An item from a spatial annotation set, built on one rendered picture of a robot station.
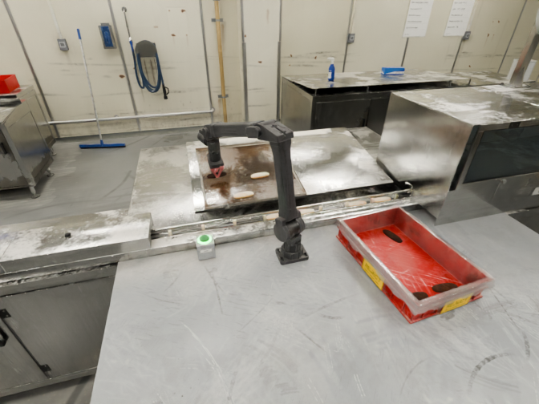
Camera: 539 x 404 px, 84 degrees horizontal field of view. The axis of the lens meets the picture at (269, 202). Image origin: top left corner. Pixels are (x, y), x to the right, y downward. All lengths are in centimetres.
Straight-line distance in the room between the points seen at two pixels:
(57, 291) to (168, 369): 66
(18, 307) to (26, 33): 398
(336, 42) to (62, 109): 412
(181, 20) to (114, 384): 435
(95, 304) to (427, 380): 126
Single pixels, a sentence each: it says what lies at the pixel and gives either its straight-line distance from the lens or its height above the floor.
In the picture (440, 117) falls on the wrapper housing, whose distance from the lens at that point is 151.
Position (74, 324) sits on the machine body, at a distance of 164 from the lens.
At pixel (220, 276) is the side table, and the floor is 82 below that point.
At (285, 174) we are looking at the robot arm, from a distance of 105.
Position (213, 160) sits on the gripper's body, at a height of 106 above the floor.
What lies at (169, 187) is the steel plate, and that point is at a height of 82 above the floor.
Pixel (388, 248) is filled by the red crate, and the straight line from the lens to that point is 137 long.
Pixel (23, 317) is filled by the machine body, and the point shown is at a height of 62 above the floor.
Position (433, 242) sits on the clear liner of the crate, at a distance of 137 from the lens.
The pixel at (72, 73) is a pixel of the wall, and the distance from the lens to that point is 503.
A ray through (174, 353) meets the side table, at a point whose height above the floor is 82.
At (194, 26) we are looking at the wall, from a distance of 479.
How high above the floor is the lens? 168
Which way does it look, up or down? 33 degrees down
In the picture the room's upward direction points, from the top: straight up
